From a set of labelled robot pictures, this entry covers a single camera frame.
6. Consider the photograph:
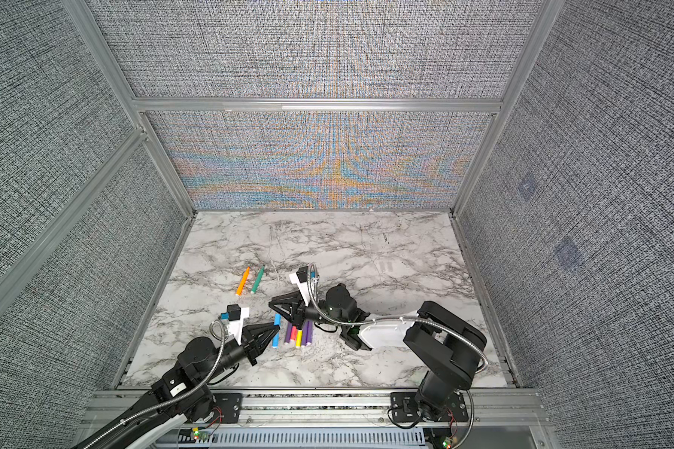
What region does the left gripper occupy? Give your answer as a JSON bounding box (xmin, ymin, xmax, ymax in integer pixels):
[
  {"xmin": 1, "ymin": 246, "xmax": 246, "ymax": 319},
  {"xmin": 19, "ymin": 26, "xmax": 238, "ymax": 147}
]
[{"xmin": 198, "ymin": 319, "xmax": 276, "ymax": 385}]

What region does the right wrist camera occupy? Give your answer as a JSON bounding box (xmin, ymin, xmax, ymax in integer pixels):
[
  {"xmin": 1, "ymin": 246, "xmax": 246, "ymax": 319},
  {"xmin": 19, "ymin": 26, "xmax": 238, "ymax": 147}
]
[{"xmin": 289, "ymin": 264, "xmax": 319, "ymax": 306}]

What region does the white vented cable duct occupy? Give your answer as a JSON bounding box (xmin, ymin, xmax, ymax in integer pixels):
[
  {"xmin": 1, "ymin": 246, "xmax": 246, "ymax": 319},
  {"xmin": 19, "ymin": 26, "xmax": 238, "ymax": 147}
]
[{"xmin": 151, "ymin": 428, "xmax": 428, "ymax": 448}]

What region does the purple highlighter pen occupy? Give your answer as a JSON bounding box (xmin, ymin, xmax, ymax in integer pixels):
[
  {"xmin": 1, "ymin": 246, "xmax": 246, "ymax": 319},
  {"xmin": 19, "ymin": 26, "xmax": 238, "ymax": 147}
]
[
  {"xmin": 284, "ymin": 323, "xmax": 293, "ymax": 345},
  {"xmin": 307, "ymin": 321, "xmax": 314, "ymax": 346},
  {"xmin": 300, "ymin": 322, "xmax": 310, "ymax": 347}
]

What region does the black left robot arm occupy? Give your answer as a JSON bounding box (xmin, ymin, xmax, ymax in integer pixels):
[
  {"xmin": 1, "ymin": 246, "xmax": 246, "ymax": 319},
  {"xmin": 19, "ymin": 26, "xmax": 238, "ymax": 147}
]
[{"xmin": 75, "ymin": 320, "xmax": 280, "ymax": 448}]

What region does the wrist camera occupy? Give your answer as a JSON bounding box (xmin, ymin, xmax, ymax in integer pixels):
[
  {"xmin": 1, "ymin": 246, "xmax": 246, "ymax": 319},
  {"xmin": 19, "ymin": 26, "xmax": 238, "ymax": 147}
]
[
  {"xmin": 289, "ymin": 264, "xmax": 319, "ymax": 306},
  {"xmin": 221, "ymin": 304, "xmax": 250, "ymax": 344}
]

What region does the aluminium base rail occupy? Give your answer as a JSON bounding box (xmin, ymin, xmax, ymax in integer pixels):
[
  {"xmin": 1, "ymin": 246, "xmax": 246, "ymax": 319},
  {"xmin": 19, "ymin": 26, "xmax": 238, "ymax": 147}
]
[{"xmin": 83, "ymin": 388, "xmax": 552, "ymax": 432}]

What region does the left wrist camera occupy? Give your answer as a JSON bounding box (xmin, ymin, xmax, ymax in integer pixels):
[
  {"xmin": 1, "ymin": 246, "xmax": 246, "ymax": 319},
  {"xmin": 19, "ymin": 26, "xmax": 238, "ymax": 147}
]
[{"xmin": 221, "ymin": 304, "xmax": 250, "ymax": 344}]

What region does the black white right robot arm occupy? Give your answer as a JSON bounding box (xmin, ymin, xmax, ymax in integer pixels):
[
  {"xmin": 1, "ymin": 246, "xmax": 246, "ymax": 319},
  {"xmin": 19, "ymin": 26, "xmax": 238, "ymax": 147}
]
[{"xmin": 269, "ymin": 284, "xmax": 489, "ymax": 428}]

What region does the blue highlighter pen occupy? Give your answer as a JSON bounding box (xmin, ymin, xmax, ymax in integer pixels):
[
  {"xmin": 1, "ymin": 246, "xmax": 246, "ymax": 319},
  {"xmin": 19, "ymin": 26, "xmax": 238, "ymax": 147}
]
[{"xmin": 271, "ymin": 314, "xmax": 281, "ymax": 348}]

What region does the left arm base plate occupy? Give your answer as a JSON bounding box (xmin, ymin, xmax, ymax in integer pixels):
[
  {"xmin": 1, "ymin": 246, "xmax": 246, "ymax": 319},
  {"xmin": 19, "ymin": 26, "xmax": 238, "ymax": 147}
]
[{"xmin": 203, "ymin": 393, "xmax": 245, "ymax": 424}]

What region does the orange highlighter pen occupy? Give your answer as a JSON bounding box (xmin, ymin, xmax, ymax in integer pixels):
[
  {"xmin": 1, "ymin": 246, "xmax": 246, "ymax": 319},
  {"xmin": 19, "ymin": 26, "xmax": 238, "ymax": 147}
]
[{"xmin": 236, "ymin": 267, "xmax": 251, "ymax": 297}]

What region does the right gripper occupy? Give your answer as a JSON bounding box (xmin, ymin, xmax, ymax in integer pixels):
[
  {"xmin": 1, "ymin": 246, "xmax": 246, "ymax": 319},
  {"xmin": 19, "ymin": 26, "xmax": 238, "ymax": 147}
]
[{"xmin": 270, "ymin": 294, "xmax": 349, "ymax": 335}]

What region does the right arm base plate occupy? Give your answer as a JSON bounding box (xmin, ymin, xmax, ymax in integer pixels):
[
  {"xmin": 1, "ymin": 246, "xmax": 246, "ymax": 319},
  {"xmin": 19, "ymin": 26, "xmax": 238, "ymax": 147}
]
[{"xmin": 388, "ymin": 392, "xmax": 470, "ymax": 427}]

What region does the green highlighter pen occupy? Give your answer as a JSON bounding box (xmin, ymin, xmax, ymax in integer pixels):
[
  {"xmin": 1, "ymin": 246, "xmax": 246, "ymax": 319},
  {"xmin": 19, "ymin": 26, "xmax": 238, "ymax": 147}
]
[{"xmin": 251, "ymin": 265, "xmax": 266, "ymax": 295}]

